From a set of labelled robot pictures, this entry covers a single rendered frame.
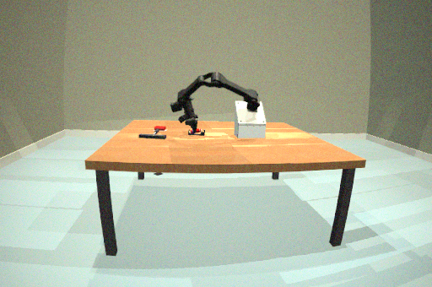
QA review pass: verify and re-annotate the red and blue battery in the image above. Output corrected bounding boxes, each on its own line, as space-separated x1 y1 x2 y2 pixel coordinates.
190 128 202 134

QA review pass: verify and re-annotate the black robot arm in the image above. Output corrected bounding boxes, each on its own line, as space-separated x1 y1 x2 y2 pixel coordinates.
170 72 260 112

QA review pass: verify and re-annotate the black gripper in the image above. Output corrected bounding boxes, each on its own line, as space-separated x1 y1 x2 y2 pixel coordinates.
184 107 198 133

